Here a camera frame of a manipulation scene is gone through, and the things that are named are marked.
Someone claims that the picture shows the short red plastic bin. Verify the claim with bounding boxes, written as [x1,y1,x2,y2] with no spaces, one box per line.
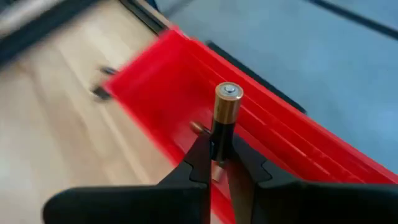
[102,26,398,224]

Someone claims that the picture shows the black copper-top battery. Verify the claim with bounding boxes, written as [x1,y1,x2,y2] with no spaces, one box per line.
[98,65,119,77]
[89,84,113,102]
[189,120,212,136]
[211,82,244,164]

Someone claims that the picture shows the black aluminium table frame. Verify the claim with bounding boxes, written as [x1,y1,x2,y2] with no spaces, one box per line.
[0,0,307,114]

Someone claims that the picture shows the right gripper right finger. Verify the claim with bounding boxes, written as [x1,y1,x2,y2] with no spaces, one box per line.
[226,135,398,224]

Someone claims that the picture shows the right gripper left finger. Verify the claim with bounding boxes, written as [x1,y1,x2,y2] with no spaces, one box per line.
[42,133,213,224]

